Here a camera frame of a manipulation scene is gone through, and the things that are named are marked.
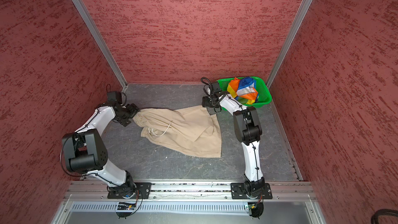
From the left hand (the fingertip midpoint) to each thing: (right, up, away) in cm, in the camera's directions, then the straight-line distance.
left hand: (137, 116), depth 91 cm
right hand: (+42, +6, +11) cm, 43 cm away
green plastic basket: (+84, +12, +18) cm, 87 cm away
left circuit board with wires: (+2, -42, -19) cm, 46 cm away
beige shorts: (+32, -8, -1) cm, 33 cm away
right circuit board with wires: (+65, -41, -21) cm, 80 cm away
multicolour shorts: (+67, +16, +9) cm, 70 cm away
